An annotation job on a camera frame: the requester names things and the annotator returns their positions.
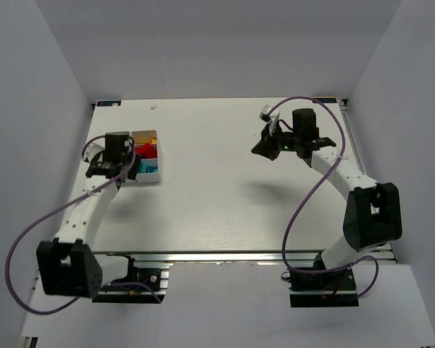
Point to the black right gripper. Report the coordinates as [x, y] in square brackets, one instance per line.
[272, 141]

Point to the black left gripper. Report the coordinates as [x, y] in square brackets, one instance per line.
[133, 164]

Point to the blue long lego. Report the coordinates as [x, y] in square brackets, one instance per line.
[148, 166]

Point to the red lego brick top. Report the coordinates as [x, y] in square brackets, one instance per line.
[147, 151]

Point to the yellow lego brick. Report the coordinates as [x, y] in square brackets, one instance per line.
[145, 139]

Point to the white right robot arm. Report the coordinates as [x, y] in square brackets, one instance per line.
[372, 217]

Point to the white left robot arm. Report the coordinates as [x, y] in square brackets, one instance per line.
[67, 264]

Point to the white compartment container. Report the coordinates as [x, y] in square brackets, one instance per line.
[152, 177]

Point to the blue label left corner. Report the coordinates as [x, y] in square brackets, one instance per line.
[108, 103]

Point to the blue label corner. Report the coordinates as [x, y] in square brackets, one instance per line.
[108, 103]
[327, 100]

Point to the blue label right corner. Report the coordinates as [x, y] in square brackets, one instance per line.
[327, 100]

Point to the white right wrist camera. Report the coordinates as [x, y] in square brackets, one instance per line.
[270, 116]

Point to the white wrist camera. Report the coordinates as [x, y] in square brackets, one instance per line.
[270, 116]
[90, 151]

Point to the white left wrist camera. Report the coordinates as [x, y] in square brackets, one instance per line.
[90, 151]

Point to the aluminium table front rail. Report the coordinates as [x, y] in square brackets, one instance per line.
[382, 254]

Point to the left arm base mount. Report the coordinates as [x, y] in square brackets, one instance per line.
[144, 283]

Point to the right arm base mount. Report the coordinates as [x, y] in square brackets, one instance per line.
[323, 290]

